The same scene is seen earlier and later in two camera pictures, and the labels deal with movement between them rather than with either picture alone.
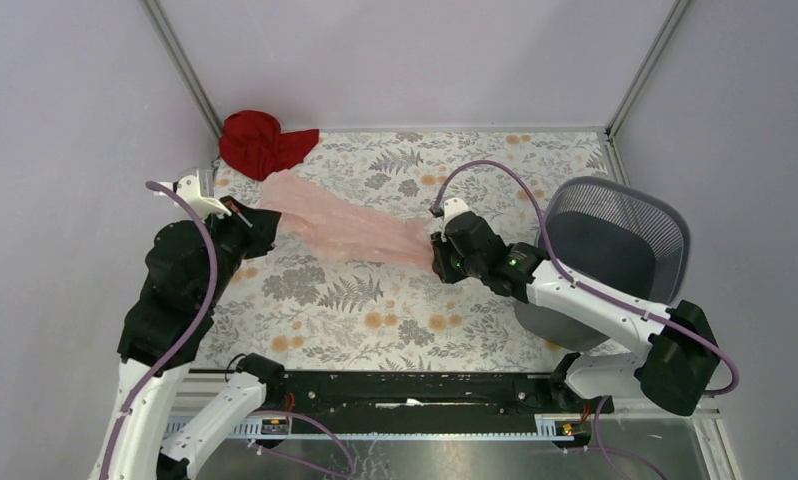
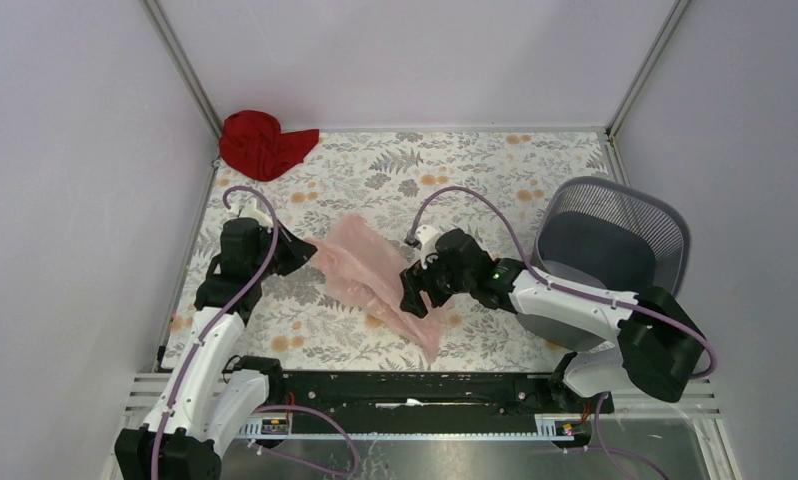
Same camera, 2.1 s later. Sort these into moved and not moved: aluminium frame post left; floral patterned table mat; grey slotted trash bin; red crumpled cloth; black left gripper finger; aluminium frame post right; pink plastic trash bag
Moved: black left gripper finger; pink plastic trash bag
Not moved: grey slotted trash bin; red crumpled cloth; floral patterned table mat; aluminium frame post right; aluminium frame post left
